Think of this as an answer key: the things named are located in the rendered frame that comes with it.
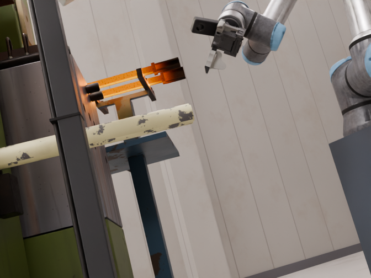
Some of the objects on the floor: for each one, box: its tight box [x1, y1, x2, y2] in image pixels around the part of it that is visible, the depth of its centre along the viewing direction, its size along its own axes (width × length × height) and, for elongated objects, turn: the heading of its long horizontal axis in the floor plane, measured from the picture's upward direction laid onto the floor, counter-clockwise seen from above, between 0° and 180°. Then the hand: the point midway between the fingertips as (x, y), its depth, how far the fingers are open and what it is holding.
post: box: [33, 0, 118, 278], centre depth 91 cm, size 4×4×108 cm
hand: (211, 49), depth 149 cm, fingers open, 14 cm apart
